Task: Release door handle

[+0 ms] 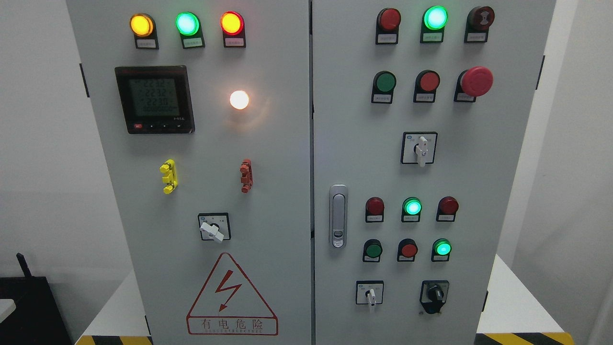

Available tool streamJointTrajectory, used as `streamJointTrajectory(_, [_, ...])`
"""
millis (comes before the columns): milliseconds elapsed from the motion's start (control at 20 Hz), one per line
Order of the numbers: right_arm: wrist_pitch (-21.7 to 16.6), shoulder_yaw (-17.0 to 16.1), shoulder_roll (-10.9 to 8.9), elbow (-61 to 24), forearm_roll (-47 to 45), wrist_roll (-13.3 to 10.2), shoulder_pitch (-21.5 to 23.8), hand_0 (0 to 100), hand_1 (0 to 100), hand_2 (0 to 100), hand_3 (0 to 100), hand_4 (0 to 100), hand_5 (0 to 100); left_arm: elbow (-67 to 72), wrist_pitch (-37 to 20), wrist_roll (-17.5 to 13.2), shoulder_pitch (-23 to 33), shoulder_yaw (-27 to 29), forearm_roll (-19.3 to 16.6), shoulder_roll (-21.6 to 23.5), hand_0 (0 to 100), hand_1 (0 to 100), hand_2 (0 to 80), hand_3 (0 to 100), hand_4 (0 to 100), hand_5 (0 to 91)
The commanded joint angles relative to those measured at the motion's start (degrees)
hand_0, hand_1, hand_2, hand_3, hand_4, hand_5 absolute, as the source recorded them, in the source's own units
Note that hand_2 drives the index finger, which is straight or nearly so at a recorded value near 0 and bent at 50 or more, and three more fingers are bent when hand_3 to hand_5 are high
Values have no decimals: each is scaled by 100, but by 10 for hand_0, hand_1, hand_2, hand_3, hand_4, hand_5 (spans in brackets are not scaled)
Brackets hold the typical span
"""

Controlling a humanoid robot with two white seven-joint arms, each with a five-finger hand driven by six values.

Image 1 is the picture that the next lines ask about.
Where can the silver door handle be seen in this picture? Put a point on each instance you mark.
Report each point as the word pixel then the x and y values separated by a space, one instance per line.
pixel 338 215

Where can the grey left cabinet door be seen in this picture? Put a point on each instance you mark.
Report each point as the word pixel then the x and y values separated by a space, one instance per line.
pixel 270 224

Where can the grey cabinet door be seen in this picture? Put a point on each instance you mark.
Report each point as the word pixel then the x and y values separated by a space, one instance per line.
pixel 270 224
pixel 358 144

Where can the grey right cabinet door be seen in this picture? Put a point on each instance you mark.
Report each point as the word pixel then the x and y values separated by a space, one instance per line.
pixel 358 144

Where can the red toggle clamp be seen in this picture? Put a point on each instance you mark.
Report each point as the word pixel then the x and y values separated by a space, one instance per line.
pixel 246 176

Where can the dark red indicator middle left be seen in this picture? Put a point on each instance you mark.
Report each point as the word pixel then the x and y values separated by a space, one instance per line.
pixel 374 210

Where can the dark red indicator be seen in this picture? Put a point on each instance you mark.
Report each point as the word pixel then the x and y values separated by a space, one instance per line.
pixel 374 210
pixel 387 26
pixel 447 209

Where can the white lit indicator light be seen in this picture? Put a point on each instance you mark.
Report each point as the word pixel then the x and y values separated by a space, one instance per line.
pixel 239 99

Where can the green lit indicator middle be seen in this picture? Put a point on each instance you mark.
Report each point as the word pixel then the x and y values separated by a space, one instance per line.
pixel 411 210

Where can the green lit indicator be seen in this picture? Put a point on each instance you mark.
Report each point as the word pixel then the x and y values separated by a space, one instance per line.
pixel 411 210
pixel 432 25

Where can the green push button upper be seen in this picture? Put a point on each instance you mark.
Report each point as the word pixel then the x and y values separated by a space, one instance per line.
pixel 383 87

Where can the red push button lower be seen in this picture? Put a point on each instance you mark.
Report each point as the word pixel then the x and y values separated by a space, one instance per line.
pixel 407 250

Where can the red push button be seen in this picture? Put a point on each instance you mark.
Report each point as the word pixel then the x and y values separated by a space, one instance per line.
pixel 407 250
pixel 426 84

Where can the yellow toggle clamp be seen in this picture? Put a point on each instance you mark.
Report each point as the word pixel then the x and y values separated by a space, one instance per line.
pixel 169 176

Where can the dark red indicator middle right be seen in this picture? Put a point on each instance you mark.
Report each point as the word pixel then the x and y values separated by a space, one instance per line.
pixel 447 209

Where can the red push button upper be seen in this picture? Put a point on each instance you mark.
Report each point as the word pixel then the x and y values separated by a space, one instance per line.
pixel 426 84

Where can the red electrical warning sticker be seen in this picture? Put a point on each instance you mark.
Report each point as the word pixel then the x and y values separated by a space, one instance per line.
pixel 229 304

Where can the green lit push button lower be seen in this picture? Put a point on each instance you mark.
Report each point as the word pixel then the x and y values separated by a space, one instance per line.
pixel 441 250

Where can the red lit indicator light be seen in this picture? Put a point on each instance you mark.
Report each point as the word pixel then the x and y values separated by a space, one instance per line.
pixel 233 29

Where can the black digital power meter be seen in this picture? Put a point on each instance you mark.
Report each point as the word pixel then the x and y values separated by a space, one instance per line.
pixel 155 99

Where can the dark red indicator top right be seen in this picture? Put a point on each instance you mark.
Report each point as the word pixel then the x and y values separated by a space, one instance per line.
pixel 387 26

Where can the green indicator light top left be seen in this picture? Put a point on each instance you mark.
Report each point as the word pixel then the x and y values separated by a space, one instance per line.
pixel 189 29

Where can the red emergency stop button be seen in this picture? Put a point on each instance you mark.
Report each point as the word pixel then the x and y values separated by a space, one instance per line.
pixel 472 83

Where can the green lit indicator top right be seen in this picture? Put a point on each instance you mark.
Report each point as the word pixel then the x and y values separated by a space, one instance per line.
pixel 432 25

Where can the yellow indicator light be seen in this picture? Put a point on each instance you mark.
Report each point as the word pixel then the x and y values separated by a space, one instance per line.
pixel 144 29

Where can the dark red buzzer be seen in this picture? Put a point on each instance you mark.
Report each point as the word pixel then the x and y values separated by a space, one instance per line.
pixel 478 22

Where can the black box at left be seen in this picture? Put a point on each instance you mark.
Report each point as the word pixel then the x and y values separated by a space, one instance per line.
pixel 36 319

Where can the white rotary switch left door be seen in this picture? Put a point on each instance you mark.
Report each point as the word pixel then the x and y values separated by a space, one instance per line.
pixel 214 226

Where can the white rotary switch upper right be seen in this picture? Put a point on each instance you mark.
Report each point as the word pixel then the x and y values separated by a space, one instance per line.
pixel 418 148

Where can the white rotary switch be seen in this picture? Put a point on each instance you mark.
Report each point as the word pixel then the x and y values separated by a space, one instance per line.
pixel 418 148
pixel 369 293

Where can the white rotary switch lower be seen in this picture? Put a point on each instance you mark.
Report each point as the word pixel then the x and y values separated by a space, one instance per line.
pixel 369 293

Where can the black selector knob switch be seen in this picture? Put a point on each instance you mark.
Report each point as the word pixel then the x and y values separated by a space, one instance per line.
pixel 433 295

